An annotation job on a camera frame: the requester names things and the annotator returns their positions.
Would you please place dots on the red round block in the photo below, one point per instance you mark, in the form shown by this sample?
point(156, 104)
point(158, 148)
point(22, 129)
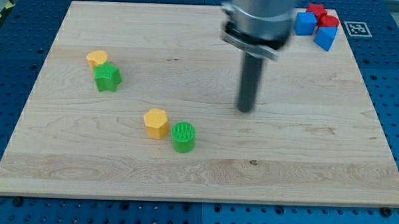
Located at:
point(328, 21)

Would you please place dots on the yellow hexagon block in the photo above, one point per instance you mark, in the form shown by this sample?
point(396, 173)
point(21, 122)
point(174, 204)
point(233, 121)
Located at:
point(156, 123)

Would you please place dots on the blue pentagon block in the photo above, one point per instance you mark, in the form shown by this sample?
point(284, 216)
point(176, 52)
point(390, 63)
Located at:
point(325, 37)

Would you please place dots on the wooden board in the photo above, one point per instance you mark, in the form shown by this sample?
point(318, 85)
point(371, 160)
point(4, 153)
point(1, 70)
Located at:
point(313, 137)

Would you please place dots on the blue cube block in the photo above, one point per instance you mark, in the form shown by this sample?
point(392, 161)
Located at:
point(305, 23)

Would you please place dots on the white fiducial marker tag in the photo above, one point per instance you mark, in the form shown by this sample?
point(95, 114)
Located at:
point(357, 29)

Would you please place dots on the green cylinder block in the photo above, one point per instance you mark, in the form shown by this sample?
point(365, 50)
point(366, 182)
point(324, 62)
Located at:
point(183, 137)

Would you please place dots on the green star block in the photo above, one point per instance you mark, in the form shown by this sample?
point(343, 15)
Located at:
point(107, 77)

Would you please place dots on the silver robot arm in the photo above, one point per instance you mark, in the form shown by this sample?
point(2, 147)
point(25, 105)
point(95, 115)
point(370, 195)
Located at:
point(258, 27)

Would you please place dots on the yellow heart block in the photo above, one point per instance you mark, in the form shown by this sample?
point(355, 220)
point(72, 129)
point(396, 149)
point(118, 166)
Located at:
point(96, 58)

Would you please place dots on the red star block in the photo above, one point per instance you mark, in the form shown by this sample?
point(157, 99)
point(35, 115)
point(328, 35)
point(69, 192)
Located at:
point(317, 9)

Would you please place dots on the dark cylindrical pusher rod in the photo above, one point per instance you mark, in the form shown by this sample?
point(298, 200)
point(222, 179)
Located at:
point(250, 78)

